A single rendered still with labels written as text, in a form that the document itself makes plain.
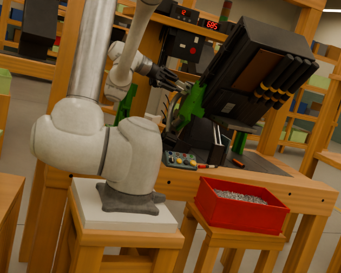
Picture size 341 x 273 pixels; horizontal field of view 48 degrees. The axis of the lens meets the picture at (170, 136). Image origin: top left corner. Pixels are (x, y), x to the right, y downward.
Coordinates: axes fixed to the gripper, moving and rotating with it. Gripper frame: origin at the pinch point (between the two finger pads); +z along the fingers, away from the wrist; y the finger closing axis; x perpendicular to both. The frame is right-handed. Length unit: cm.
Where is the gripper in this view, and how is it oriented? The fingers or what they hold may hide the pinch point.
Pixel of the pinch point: (181, 87)
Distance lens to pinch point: 196.3
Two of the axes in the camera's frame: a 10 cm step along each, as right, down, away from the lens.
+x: -5.7, 3.9, 7.2
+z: 8.1, 4.0, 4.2
